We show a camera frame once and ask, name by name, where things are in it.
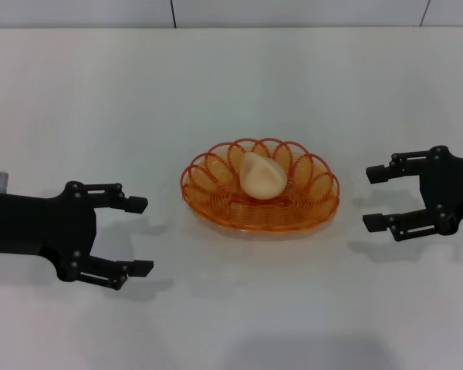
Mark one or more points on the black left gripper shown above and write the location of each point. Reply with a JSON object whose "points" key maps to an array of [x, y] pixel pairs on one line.
{"points": [[34, 227]]}

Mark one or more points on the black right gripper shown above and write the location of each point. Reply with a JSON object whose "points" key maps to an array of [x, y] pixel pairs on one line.
{"points": [[455, 189]]}

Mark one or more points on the beige oval bread bun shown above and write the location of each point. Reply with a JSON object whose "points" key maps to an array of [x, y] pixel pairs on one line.
{"points": [[260, 177]]}

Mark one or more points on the orange woven plastic basket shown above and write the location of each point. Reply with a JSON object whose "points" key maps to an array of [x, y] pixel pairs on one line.
{"points": [[254, 216]]}

